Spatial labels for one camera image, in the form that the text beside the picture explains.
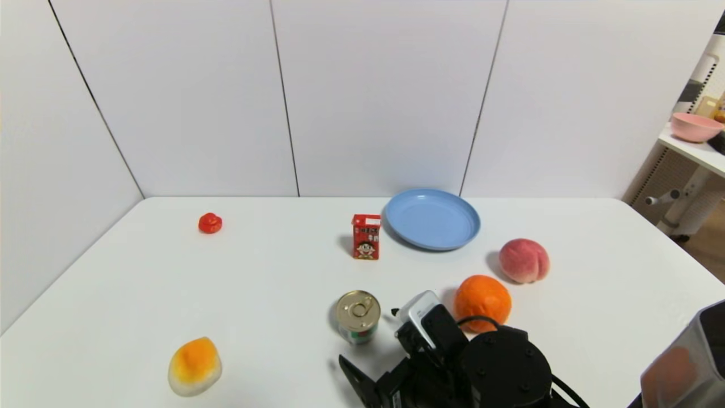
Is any pink bowl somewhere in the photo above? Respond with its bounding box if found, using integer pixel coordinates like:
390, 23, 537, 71
671, 112, 725, 143

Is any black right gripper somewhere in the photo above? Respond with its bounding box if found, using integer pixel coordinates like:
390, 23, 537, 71
338, 308, 453, 408

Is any blue plate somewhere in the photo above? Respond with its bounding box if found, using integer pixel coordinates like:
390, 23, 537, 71
383, 188, 481, 252

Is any orange fruit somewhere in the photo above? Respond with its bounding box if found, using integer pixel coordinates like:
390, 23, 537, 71
454, 275, 513, 334

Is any white side table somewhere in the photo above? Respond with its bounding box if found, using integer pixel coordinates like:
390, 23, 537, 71
645, 122, 725, 240

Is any small tin can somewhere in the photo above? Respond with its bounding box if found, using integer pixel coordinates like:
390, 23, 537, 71
335, 290, 382, 346

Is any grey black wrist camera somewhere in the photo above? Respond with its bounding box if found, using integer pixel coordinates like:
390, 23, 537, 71
395, 290, 470, 355

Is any red milk carton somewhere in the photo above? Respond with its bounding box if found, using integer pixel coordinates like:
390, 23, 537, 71
351, 214, 382, 261

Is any pink peach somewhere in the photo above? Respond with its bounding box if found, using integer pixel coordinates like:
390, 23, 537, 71
498, 238, 551, 284

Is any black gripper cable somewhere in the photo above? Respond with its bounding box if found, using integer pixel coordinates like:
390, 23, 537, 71
456, 315, 502, 335

